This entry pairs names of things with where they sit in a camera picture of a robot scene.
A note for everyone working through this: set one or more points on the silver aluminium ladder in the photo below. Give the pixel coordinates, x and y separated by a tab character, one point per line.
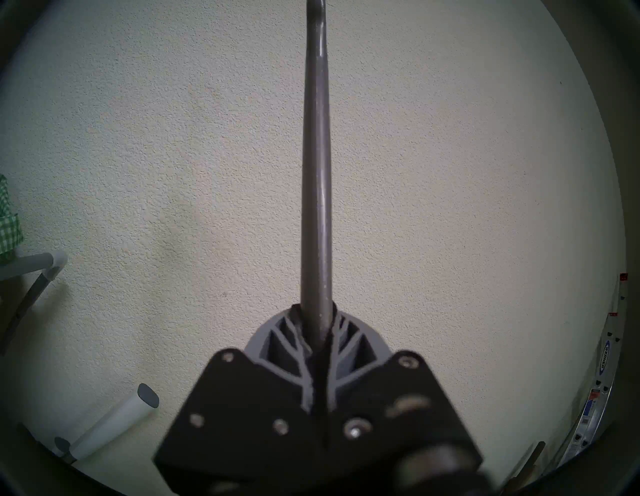
607	360

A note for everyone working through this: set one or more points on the grey metal shoe rack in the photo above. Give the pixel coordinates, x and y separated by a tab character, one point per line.
30	264

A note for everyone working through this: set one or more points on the white plastic tube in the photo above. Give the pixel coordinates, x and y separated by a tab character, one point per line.
115	420

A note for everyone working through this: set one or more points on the brown wooden stick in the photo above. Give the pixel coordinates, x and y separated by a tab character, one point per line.
530	460

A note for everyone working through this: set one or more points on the long grey metal shoehorn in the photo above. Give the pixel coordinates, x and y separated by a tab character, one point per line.
315	150

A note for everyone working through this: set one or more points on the green white gingham cloth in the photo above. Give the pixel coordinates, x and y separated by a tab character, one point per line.
7	220

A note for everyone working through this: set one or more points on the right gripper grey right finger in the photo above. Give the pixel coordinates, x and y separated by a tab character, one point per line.
380	400

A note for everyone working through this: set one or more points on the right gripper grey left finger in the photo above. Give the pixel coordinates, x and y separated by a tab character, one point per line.
240	420

